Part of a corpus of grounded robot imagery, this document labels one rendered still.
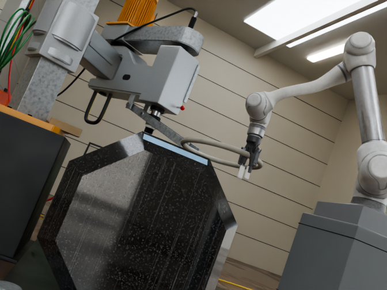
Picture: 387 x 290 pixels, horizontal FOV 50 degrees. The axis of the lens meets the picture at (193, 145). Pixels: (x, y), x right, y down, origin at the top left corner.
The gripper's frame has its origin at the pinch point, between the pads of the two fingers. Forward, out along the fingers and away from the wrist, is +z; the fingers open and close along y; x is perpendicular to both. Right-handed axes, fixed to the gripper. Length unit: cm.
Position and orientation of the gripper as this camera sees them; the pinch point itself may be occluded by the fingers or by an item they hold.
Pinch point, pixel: (244, 172)
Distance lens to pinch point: 220.4
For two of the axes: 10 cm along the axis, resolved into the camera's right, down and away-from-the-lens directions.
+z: -2.9, 9.4, -2.0
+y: -5.9, -0.1, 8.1
